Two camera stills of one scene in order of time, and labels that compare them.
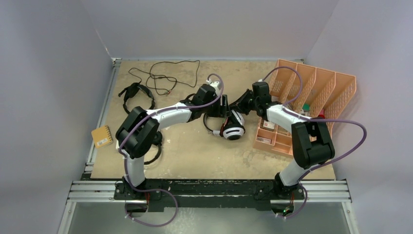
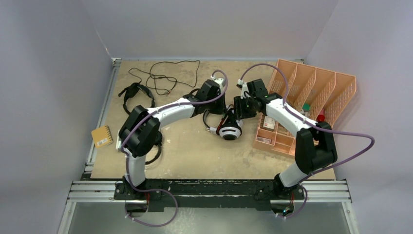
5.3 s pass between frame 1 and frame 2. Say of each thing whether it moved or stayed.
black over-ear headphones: stayed
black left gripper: stayed
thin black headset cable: moved
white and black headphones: stayed
